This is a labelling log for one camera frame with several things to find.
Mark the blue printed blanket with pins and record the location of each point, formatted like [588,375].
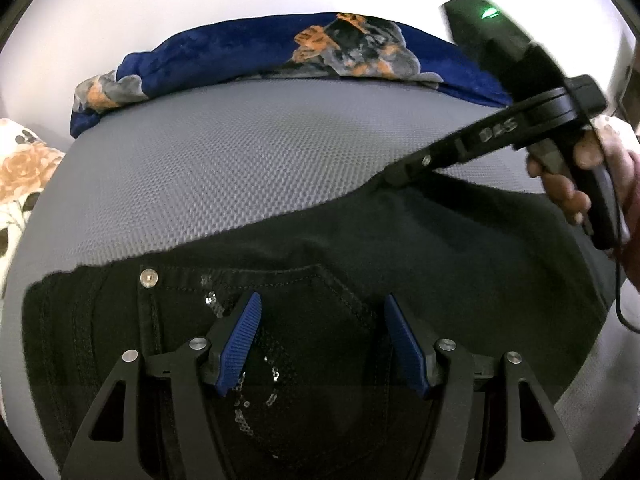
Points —
[225,55]

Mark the black pants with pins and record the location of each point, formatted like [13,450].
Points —
[350,240]

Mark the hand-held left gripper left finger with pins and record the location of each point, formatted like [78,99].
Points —
[240,345]

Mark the grey mesh mat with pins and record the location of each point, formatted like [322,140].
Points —
[210,160]

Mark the person's right hand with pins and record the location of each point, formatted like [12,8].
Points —
[625,170]

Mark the floral pillow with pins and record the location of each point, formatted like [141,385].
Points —
[20,170]

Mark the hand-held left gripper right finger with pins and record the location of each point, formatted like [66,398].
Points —
[405,345]

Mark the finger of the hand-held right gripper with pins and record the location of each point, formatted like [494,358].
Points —
[420,167]

